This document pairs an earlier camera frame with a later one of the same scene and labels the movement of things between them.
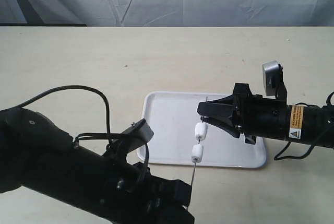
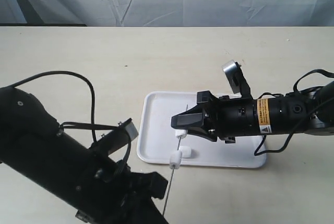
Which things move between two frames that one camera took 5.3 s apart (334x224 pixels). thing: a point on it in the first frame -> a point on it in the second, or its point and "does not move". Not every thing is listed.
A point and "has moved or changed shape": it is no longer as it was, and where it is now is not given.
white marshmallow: [201, 129] has moved or changed shape
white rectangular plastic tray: [172, 117] does not move
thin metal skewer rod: [199, 144] -> [173, 173]
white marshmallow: [197, 153] -> [175, 160]
